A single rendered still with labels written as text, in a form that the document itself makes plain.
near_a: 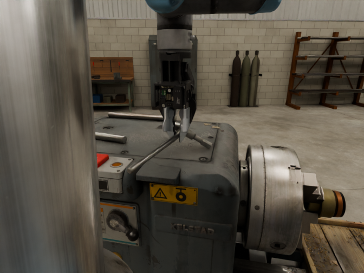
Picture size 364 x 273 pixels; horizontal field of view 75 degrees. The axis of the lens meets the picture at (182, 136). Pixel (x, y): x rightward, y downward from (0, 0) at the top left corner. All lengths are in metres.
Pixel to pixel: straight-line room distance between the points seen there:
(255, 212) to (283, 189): 0.09
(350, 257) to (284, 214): 0.39
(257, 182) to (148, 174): 0.29
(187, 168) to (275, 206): 0.25
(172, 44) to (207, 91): 6.88
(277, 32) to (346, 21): 2.04
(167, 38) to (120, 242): 0.52
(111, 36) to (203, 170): 6.95
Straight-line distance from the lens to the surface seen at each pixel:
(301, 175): 0.70
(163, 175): 0.51
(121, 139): 0.69
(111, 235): 0.70
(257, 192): 0.64
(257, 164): 0.67
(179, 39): 0.52
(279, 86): 8.05
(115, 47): 7.33
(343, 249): 1.02
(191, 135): 0.62
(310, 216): 0.82
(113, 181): 0.55
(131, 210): 0.62
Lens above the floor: 1.50
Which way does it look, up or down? 19 degrees down
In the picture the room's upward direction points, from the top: straight up
